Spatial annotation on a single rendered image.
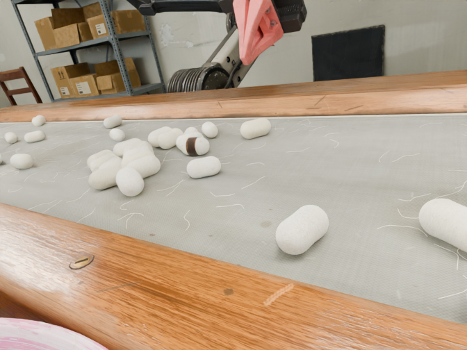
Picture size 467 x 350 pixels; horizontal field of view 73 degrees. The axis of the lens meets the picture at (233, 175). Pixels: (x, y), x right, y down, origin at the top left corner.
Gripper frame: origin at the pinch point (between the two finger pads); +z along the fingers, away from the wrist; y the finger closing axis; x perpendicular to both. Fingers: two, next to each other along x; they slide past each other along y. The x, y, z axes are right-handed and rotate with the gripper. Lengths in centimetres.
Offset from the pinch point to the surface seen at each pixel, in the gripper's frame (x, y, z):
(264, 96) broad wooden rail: 8.0, -0.7, 0.1
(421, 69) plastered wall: 151, 11, -123
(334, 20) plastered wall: 124, -39, -144
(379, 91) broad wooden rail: 7.9, 14.7, 0.1
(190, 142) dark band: -2.3, -1.5, 13.5
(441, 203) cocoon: -8.1, 21.3, 19.3
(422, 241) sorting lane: -6.9, 20.7, 21.1
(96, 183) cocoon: -7.9, -5.6, 21.3
